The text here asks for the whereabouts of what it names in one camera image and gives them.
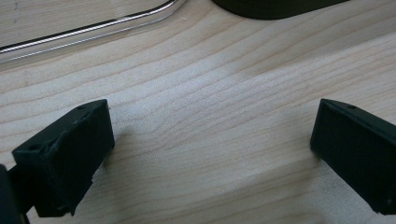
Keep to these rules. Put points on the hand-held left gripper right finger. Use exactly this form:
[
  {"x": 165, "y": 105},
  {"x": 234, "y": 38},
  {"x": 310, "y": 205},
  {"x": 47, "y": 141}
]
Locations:
[{"x": 355, "y": 149}]

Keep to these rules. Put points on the black flat object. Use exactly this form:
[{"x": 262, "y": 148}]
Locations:
[{"x": 274, "y": 7}]

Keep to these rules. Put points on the clear plastic tray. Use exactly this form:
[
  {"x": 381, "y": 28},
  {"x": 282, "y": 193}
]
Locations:
[{"x": 77, "y": 21}]

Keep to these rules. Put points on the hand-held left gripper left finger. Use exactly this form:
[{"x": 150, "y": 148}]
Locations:
[{"x": 65, "y": 158}]

